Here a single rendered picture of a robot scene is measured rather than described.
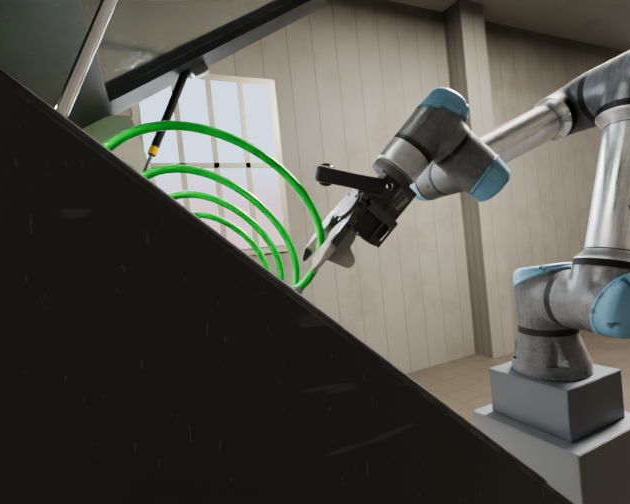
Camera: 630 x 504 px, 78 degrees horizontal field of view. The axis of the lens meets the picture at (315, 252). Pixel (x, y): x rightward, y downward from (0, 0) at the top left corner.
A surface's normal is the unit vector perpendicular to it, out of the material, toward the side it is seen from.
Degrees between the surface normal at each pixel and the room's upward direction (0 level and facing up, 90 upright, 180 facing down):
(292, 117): 90
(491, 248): 90
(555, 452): 90
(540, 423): 90
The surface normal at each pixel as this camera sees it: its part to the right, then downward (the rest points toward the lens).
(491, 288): 0.43, -0.03
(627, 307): 0.19, 0.12
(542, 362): -0.65, -0.22
